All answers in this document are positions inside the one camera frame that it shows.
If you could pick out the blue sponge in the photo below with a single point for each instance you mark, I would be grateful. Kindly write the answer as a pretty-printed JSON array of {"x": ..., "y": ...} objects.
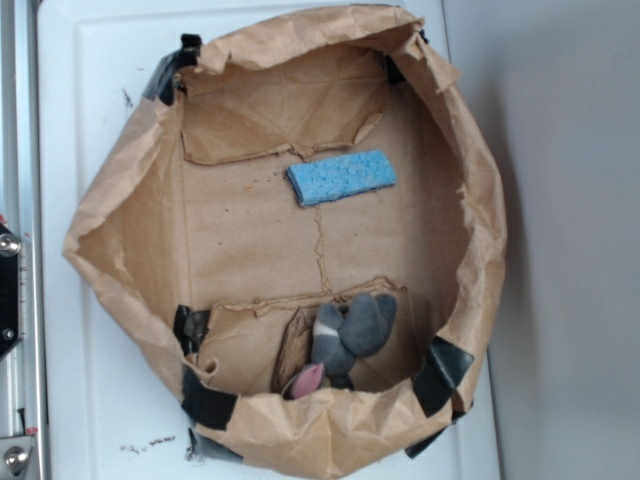
[{"x": 338, "y": 177}]

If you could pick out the brown paper bag bin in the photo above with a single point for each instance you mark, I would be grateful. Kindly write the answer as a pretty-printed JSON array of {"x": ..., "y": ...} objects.
[{"x": 193, "y": 240}]

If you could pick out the grey plush toy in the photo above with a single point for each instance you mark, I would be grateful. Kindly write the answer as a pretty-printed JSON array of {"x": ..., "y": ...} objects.
[{"x": 341, "y": 335}]

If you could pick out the black tape bottom right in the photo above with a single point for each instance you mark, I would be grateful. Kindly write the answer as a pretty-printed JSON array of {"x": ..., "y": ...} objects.
[{"x": 443, "y": 370}]

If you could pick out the black tape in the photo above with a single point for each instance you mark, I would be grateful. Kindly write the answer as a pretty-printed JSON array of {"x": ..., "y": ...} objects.
[
  {"x": 443, "y": 370},
  {"x": 163, "y": 84},
  {"x": 210, "y": 408}
]

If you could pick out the black tape bottom left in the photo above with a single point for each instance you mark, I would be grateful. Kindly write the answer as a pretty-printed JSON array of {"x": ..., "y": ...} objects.
[{"x": 210, "y": 408}]

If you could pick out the black tape top left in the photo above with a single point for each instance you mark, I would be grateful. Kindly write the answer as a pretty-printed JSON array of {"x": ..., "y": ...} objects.
[{"x": 163, "y": 84}]

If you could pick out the black mounting bracket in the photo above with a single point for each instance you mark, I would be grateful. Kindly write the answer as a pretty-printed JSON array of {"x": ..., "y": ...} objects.
[{"x": 10, "y": 291}]

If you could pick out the aluminium frame rail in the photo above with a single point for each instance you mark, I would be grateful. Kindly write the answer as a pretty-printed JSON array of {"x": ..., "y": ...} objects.
[{"x": 24, "y": 416}]

